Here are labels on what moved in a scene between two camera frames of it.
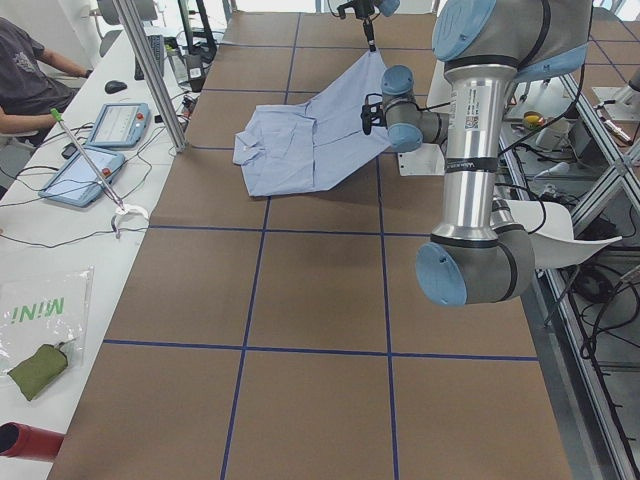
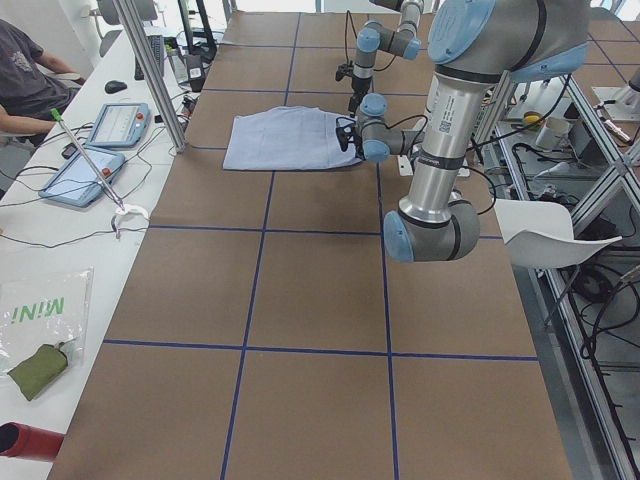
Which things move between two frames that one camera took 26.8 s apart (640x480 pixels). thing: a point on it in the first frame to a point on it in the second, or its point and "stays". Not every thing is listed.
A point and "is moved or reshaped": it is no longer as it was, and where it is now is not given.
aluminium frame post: (148, 68) stays
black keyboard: (156, 43) stays
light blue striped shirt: (315, 145) is moved or reshaped
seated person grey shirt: (31, 85) stays
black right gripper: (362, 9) to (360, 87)
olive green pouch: (34, 372) stays
